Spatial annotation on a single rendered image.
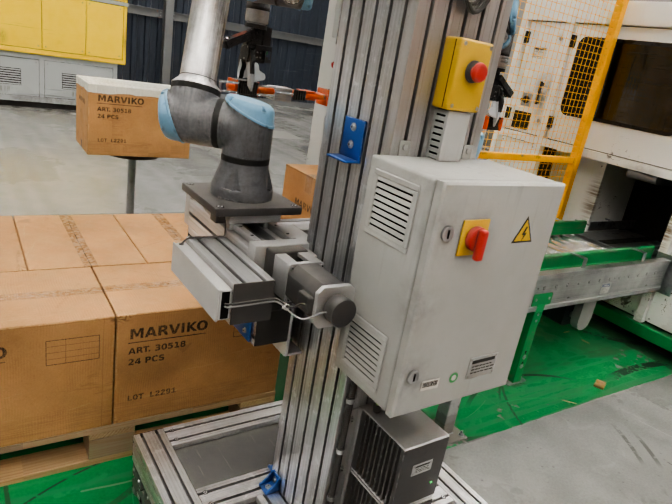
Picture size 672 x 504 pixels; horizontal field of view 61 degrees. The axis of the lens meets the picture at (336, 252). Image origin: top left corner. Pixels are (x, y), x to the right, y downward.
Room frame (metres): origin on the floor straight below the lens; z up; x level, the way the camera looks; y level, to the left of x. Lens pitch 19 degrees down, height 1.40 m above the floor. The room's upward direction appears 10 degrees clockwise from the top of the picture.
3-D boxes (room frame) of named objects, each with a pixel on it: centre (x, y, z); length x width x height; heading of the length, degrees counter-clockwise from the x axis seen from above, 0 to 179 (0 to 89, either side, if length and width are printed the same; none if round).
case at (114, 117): (3.53, 1.38, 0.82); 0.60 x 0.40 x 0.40; 125
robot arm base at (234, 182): (1.35, 0.25, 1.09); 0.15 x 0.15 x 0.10
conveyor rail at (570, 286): (2.50, -0.94, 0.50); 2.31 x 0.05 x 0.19; 125
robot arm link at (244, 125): (1.35, 0.26, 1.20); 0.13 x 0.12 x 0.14; 89
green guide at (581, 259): (2.75, -1.20, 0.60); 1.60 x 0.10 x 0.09; 125
